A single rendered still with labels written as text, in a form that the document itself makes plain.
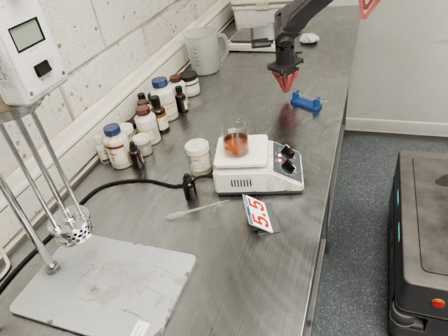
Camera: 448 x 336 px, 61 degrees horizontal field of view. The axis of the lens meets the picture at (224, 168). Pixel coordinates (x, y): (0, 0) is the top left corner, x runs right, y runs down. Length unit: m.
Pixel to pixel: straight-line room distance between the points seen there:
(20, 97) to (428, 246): 1.18
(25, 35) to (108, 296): 0.46
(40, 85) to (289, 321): 0.50
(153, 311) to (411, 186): 1.11
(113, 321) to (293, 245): 0.36
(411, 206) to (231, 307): 0.93
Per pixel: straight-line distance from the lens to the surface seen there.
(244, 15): 1.89
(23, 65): 0.48
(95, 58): 1.19
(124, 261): 0.79
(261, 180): 0.84
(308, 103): 1.20
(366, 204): 1.98
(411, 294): 1.28
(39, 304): 0.80
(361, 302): 1.61
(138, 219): 0.88
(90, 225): 0.67
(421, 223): 1.41
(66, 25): 1.11
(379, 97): 2.42
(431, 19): 2.27
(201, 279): 0.73
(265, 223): 0.78
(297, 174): 0.87
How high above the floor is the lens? 1.33
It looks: 37 degrees down
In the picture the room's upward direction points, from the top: 8 degrees counter-clockwise
